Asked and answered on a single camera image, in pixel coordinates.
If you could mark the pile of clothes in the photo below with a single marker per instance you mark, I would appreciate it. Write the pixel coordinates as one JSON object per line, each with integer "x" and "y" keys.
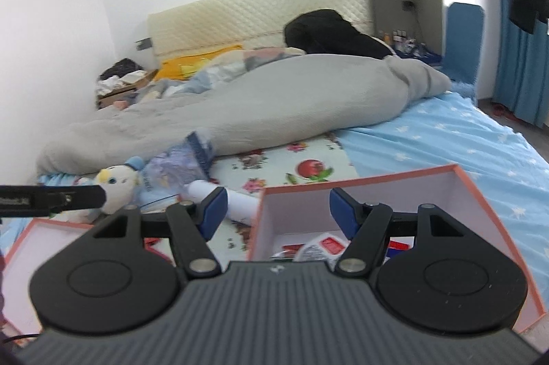
{"x": 122, "y": 67}

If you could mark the white tube bottle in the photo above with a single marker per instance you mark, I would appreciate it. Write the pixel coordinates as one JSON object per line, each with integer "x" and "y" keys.
{"x": 240, "y": 206}

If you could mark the yellow pillow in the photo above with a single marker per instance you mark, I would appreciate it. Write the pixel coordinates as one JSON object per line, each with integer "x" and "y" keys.
{"x": 180, "y": 67}

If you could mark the blue curtain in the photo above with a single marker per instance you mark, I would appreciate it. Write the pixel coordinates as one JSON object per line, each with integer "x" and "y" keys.
{"x": 523, "y": 82}

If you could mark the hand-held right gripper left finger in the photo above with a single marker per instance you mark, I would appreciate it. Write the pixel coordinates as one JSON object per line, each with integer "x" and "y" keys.
{"x": 214, "y": 214}

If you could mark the brown cardboard box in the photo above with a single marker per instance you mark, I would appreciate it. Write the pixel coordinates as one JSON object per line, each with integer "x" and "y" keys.
{"x": 111, "y": 97}

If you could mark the black jacket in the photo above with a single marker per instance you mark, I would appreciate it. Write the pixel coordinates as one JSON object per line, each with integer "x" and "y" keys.
{"x": 326, "y": 30}

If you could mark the blue patterned cloth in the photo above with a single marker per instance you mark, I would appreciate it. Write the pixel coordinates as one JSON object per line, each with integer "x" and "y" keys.
{"x": 424, "y": 56}

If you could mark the deep pink cardboard box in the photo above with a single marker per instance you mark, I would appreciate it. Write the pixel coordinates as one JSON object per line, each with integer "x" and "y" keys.
{"x": 300, "y": 215}

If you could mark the white and blue plush toy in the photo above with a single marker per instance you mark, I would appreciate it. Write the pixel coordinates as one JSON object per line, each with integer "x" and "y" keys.
{"x": 116, "y": 180}

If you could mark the patchwork patterned quilt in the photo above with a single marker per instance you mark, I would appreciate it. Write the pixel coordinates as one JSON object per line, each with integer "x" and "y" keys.
{"x": 231, "y": 62}

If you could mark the row of small bottles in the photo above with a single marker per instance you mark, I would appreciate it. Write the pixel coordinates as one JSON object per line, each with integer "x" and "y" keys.
{"x": 396, "y": 37}

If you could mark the blue chair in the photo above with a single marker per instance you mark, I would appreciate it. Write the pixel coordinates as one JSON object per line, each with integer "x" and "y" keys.
{"x": 465, "y": 43}

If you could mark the red slippers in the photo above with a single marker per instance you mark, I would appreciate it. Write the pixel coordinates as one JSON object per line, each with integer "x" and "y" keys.
{"x": 502, "y": 110}

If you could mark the blue plastic bag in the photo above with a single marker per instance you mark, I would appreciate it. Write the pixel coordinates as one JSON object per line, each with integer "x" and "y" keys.
{"x": 171, "y": 172}

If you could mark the black wall socket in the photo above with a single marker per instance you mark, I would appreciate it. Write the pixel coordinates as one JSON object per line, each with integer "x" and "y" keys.
{"x": 408, "y": 5}

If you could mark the grey duvet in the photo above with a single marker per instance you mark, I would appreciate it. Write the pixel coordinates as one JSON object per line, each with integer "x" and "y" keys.
{"x": 278, "y": 99}

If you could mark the red shiny snack packet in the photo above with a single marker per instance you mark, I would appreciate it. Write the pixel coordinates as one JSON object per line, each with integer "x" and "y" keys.
{"x": 291, "y": 250}

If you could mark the blue white snack packet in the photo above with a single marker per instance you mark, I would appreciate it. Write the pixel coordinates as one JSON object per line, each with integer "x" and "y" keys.
{"x": 399, "y": 249}

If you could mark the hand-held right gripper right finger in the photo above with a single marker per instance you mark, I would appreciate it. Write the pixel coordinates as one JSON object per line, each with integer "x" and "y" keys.
{"x": 343, "y": 214}

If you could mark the red white snack packet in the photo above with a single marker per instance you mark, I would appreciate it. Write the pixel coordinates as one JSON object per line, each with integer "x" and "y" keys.
{"x": 319, "y": 247}

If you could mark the grey wall switch panel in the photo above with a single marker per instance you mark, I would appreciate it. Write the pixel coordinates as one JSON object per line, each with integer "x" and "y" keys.
{"x": 144, "y": 44}

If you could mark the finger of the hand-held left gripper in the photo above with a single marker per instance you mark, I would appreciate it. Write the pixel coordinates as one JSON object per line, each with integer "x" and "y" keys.
{"x": 88, "y": 197}

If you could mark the shallow pink box lid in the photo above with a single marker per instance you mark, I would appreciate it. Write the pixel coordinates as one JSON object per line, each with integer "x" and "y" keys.
{"x": 34, "y": 262}

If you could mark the cream padded headboard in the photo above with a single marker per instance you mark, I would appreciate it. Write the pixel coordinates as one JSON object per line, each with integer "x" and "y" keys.
{"x": 257, "y": 13}

